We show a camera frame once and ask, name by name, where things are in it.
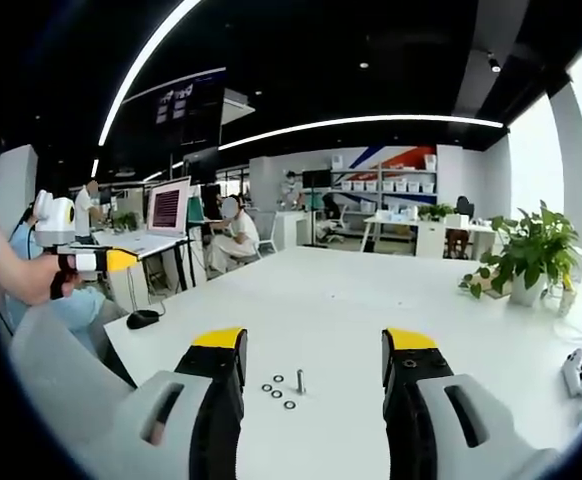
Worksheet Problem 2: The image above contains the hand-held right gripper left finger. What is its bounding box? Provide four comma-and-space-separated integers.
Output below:
78, 327, 248, 480

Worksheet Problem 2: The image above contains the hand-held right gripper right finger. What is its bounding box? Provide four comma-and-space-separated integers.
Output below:
381, 327, 562, 480

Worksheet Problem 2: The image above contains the white desk with black legs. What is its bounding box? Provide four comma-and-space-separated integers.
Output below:
90, 229, 197, 301

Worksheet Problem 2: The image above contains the small green desk plant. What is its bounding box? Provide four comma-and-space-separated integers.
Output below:
112, 211, 141, 232
417, 202, 456, 222

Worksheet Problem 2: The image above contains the black computer mouse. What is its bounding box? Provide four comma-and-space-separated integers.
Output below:
126, 309, 161, 330

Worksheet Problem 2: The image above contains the monitor with pink screen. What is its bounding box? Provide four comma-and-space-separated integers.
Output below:
145, 175, 193, 238

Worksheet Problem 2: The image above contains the grey chair back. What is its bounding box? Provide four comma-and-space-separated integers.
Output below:
9, 303, 138, 480

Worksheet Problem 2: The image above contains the hanging dark display screen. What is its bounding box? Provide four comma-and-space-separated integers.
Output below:
154, 68, 227, 147

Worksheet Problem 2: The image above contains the curved ceiling light strip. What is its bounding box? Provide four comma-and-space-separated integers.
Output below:
97, 0, 203, 148

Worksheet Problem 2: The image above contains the green potted plant white pot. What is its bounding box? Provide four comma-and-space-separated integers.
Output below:
458, 199, 581, 308

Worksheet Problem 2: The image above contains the white background desk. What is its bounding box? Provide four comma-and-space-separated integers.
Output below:
359, 213, 498, 260

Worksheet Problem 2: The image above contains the black monitor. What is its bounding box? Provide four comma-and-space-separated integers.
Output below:
301, 169, 333, 189

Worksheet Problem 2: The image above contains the shelf with white bins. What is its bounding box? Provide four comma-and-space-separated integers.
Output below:
328, 153, 439, 214

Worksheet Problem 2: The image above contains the long ceiling light strip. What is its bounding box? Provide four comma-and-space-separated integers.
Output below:
217, 114, 505, 152

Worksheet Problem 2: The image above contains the black mouse cable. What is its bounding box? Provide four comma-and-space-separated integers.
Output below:
125, 264, 168, 315

